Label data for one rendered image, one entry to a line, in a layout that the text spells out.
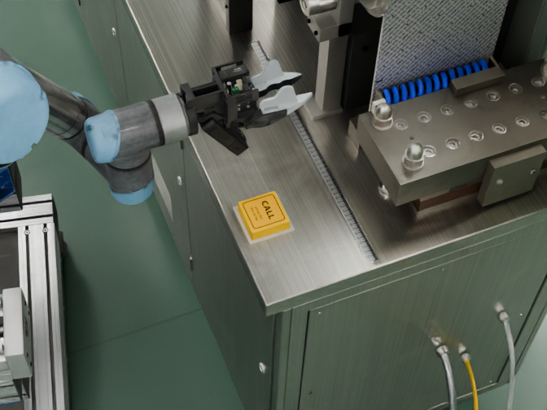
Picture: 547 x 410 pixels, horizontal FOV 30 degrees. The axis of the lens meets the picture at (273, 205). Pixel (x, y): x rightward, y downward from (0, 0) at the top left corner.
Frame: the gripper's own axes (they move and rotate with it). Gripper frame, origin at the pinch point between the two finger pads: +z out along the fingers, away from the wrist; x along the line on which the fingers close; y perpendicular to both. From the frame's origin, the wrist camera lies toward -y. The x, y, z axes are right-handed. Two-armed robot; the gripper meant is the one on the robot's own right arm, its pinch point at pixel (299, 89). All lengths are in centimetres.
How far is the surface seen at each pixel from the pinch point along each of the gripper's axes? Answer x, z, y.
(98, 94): 107, -15, -109
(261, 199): -7.5, -9.4, -16.6
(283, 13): 35.0, 12.4, -18.9
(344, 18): 7.1, 10.9, 5.8
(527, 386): -25, 57, -109
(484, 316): -25, 33, -55
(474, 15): -0.2, 31.3, 6.0
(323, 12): 10.5, 8.7, 4.8
